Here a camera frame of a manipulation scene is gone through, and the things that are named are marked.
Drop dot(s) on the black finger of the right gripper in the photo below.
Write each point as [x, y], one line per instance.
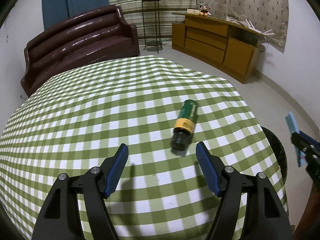
[311, 141]
[312, 160]

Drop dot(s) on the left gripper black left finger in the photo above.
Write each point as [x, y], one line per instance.
[59, 217]

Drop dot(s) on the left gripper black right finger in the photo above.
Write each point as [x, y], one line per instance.
[265, 217]

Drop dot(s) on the dark green yellow bottle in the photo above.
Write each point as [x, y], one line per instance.
[185, 126]

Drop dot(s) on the light blue sachet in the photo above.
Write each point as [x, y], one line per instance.
[295, 138]

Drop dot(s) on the black round trash bin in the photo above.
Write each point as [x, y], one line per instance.
[279, 151]

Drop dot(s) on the wooden tv cabinet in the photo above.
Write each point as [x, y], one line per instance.
[229, 47]

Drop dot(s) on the white wifi router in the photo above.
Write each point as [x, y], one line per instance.
[248, 24]

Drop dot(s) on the beige diamond pattern curtain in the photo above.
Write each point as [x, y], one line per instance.
[265, 15]

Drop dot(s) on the mickey mouse plush toy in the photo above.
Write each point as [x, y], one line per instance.
[204, 11]

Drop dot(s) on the dark brown leather sofa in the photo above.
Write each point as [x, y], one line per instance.
[98, 35]

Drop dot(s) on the small box on cabinet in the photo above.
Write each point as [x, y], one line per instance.
[193, 11]

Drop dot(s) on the green striped curtain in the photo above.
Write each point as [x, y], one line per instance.
[169, 13]

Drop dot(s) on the black metal plant stand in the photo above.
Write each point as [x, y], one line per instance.
[152, 30]

